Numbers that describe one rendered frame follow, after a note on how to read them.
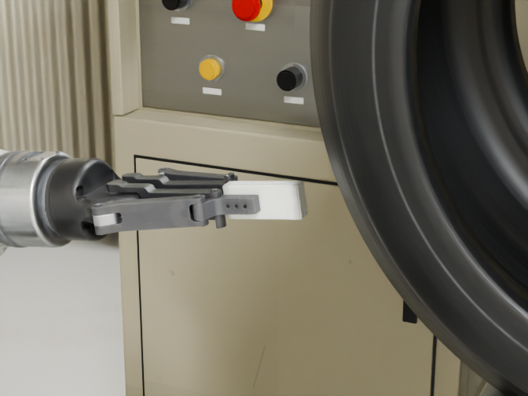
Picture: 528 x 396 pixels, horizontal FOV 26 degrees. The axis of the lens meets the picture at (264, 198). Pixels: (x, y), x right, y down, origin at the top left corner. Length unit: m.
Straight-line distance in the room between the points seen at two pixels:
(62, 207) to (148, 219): 0.09
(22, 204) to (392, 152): 0.39
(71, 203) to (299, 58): 0.67
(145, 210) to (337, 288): 0.71
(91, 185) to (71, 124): 2.67
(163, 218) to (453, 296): 0.28
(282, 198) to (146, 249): 0.83
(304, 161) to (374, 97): 0.84
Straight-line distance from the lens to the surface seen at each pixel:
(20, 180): 1.04
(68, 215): 1.02
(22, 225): 1.05
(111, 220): 0.97
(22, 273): 3.53
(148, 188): 1.00
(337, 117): 0.79
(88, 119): 3.71
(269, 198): 0.95
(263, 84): 1.65
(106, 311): 3.24
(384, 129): 0.77
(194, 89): 1.70
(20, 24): 3.60
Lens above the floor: 1.34
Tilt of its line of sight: 19 degrees down
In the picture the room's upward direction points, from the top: straight up
